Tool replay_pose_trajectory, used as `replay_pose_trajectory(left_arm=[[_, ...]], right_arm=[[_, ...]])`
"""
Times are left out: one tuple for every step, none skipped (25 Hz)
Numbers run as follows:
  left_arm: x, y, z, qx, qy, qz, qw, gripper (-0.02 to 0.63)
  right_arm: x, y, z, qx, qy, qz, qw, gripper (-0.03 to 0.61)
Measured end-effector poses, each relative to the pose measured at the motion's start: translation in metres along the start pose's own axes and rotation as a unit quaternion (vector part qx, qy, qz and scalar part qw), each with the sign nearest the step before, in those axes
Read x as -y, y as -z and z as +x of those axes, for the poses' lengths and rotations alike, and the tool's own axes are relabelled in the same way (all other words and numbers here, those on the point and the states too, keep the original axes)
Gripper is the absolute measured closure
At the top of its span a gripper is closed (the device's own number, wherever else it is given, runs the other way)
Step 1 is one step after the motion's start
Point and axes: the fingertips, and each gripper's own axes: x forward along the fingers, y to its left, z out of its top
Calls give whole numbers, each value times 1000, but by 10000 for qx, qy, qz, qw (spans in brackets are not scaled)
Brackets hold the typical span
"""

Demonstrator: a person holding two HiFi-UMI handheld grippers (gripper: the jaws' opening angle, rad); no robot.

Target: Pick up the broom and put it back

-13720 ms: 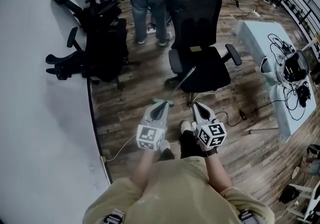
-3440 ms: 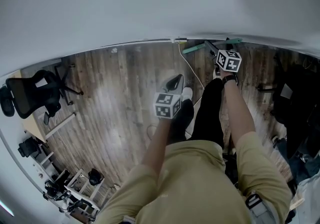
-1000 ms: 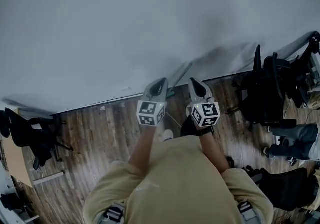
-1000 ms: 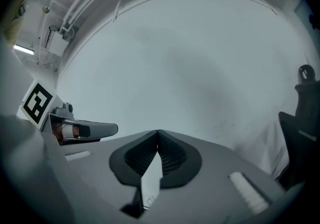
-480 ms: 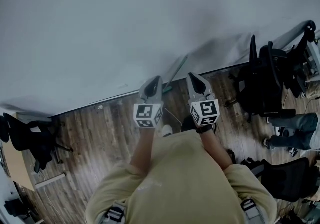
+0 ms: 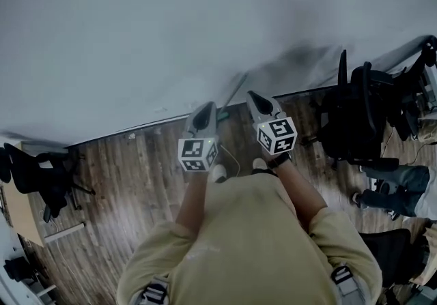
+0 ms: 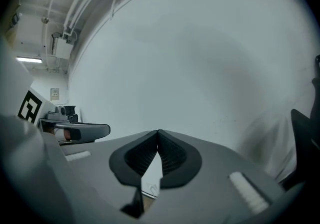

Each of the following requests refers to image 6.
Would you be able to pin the person's right forearm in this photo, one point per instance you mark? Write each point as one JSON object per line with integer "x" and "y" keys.
{"x": 300, "y": 191}

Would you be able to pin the thin grey rod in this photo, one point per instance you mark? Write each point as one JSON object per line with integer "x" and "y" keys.
{"x": 223, "y": 116}

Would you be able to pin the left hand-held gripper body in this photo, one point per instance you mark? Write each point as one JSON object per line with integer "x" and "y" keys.
{"x": 196, "y": 153}

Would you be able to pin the white table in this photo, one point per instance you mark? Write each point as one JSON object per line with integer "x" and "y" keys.
{"x": 10, "y": 245}

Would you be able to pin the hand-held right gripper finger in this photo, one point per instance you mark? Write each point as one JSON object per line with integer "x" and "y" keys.
{"x": 252, "y": 109}
{"x": 274, "y": 107}

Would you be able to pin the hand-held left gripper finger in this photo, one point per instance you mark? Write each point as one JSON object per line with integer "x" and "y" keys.
{"x": 191, "y": 123}
{"x": 214, "y": 124}

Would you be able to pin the white desk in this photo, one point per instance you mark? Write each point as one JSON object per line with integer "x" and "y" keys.
{"x": 431, "y": 82}

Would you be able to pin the wooden desk panel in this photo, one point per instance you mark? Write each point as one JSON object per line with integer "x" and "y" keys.
{"x": 24, "y": 215}

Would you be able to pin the black device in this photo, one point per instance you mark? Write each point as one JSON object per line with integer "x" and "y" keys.
{"x": 18, "y": 269}

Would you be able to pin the person's left forearm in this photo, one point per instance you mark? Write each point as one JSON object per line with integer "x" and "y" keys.
{"x": 194, "y": 201}

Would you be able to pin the beige shirt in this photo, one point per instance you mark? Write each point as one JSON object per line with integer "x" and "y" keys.
{"x": 246, "y": 245}

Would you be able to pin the black wristwatch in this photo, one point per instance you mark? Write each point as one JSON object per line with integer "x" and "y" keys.
{"x": 281, "y": 159}

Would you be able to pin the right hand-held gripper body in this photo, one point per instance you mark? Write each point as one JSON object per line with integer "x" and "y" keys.
{"x": 278, "y": 134}

